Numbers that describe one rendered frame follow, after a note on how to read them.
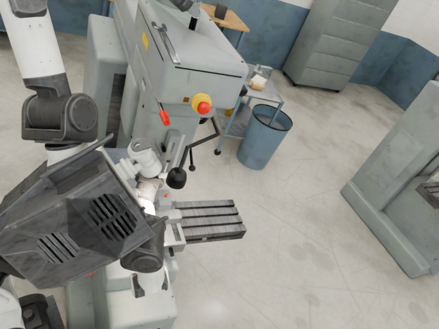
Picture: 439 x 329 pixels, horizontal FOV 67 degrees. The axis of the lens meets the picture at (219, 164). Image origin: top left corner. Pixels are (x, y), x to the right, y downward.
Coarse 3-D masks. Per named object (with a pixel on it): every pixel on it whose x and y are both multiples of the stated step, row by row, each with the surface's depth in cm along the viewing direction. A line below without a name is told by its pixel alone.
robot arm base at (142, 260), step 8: (152, 216) 100; (136, 248) 89; (128, 256) 91; (136, 256) 90; (144, 256) 90; (152, 256) 91; (160, 256) 92; (120, 264) 94; (128, 264) 93; (136, 264) 92; (144, 264) 92; (152, 264) 92; (160, 264) 93; (144, 272) 95; (152, 272) 96
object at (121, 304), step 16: (96, 272) 187; (96, 288) 186; (96, 304) 185; (112, 304) 151; (128, 304) 153; (144, 304) 156; (160, 304) 158; (96, 320) 184; (112, 320) 146; (128, 320) 148; (144, 320) 151; (160, 320) 154
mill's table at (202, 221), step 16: (176, 208) 180; (192, 208) 185; (208, 208) 187; (224, 208) 191; (192, 224) 175; (208, 224) 179; (224, 224) 184; (240, 224) 188; (192, 240) 173; (208, 240) 178; (224, 240) 184
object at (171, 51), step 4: (152, 24) 96; (164, 24) 98; (156, 28) 95; (160, 28) 95; (164, 28) 96; (160, 32) 93; (164, 32) 94; (164, 36) 91; (164, 40) 89; (168, 40) 90; (164, 44) 89; (168, 44) 88; (168, 48) 86; (172, 48) 87; (168, 52) 85; (172, 52) 85; (172, 56) 83; (176, 56) 84; (172, 60) 82; (176, 60) 82; (176, 64) 82
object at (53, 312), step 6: (48, 300) 172; (54, 300) 173; (48, 306) 170; (54, 306) 171; (48, 312) 168; (54, 312) 169; (54, 318) 167; (60, 318) 168; (54, 324) 165; (60, 324) 166
